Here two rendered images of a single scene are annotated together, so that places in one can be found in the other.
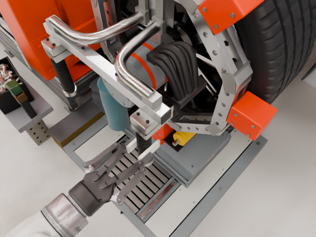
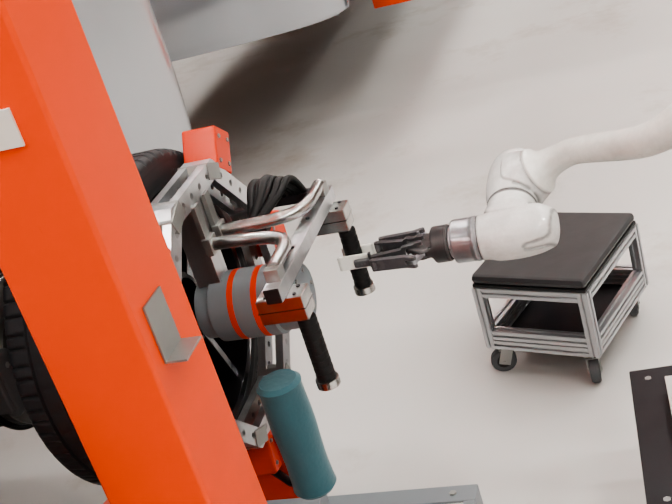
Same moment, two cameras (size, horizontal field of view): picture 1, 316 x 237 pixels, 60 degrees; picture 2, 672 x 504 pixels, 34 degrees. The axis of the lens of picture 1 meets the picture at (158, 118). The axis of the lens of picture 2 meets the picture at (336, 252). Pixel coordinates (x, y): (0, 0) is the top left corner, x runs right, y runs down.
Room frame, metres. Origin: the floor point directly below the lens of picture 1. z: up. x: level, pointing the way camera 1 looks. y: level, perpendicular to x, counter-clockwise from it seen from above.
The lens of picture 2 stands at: (1.16, 1.91, 1.78)
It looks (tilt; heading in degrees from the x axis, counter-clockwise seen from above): 24 degrees down; 247
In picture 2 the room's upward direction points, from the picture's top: 18 degrees counter-clockwise
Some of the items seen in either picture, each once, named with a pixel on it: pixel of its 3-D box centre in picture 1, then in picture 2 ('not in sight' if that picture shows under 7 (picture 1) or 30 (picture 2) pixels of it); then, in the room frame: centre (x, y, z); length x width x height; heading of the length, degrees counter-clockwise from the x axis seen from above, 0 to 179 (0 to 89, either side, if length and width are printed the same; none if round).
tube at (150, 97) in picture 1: (154, 46); (265, 193); (0.45, 0.01, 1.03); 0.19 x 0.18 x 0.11; 136
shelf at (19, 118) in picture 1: (11, 93); not in sight; (0.80, 0.68, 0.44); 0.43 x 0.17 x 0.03; 46
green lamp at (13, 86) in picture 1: (13, 87); not in sight; (0.66, 0.54, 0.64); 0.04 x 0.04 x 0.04; 46
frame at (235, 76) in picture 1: (160, 56); (223, 306); (0.61, -0.01, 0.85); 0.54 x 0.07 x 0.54; 46
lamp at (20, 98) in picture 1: (19, 95); not in sight; (0.66, 0.54, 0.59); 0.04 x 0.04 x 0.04; 46
